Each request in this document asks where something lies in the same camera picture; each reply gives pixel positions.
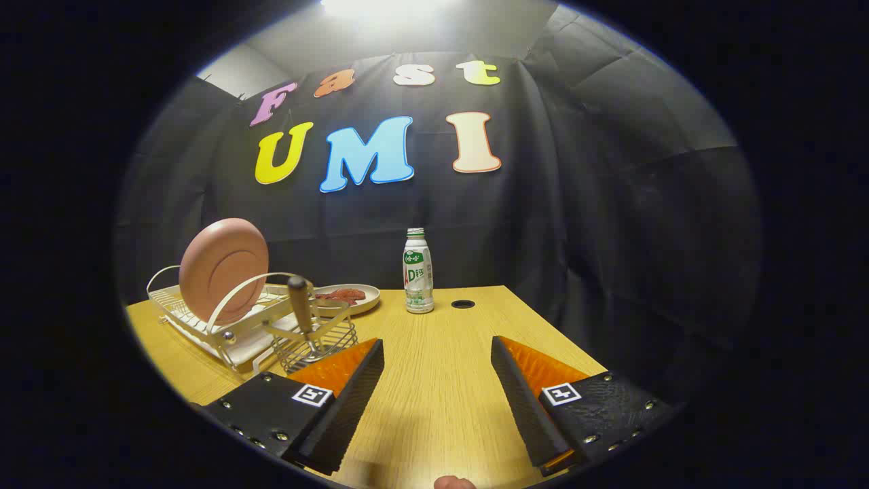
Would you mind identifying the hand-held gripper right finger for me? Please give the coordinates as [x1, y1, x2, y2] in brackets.
[490, 336, 676, 477]

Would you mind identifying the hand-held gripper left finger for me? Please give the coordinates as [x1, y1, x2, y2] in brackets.
[200, 338, 385, 476]

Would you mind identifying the metal wire cutlery basket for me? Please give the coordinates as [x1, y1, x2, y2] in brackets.
[263, 304, 358, 374]

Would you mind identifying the wooden-handled metal spoon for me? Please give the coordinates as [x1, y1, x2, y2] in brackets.
[287, 275, 328, 359]

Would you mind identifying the white wire dish rack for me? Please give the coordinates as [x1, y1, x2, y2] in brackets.
[146, 265, 354, 378]

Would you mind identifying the pink plate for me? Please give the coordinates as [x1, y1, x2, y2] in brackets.
[179, 217, 270, 325]

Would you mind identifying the beige plate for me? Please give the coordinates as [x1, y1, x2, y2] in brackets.
[312, 283, 381, 316]

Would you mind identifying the white drip tray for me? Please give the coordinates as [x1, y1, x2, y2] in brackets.
[166, 302, 306, 371]

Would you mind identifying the white drink bottle green label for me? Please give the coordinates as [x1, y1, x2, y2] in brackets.
[403, 228, 435, 314]

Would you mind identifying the ceiling light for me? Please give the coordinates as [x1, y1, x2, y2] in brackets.
[319, 0, 462, 21]

